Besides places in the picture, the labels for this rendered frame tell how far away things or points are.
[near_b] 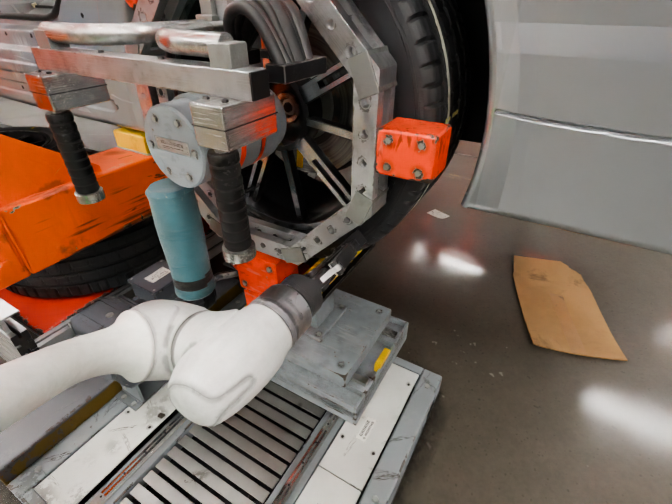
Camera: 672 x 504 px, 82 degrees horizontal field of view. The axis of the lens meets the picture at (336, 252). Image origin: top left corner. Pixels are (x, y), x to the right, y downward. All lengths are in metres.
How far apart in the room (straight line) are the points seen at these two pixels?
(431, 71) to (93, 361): 0.60
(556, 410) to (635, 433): 0.20
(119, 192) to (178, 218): 0.36
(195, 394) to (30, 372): 0.16
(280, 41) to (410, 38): 0.21
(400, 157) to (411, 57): 0.15
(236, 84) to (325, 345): 0.81
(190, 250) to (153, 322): 0.27
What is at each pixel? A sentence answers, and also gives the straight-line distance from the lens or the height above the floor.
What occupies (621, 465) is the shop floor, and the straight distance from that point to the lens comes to 1.40.
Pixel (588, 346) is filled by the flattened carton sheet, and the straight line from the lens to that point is 1.66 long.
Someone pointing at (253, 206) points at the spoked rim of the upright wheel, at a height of 0.63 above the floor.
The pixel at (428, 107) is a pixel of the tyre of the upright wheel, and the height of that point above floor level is 0.90.
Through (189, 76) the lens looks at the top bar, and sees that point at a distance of 0.51.
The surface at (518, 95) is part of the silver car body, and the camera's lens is 0.62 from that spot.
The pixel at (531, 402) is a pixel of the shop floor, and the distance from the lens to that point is 1.41.
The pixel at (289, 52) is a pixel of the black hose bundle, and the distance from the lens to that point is 0.51.
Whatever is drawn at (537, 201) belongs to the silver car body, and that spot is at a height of 0.78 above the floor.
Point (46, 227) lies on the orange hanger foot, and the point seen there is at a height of 0.61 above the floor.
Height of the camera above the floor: 1.05
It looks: 34 degrees down
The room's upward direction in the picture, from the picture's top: straight up
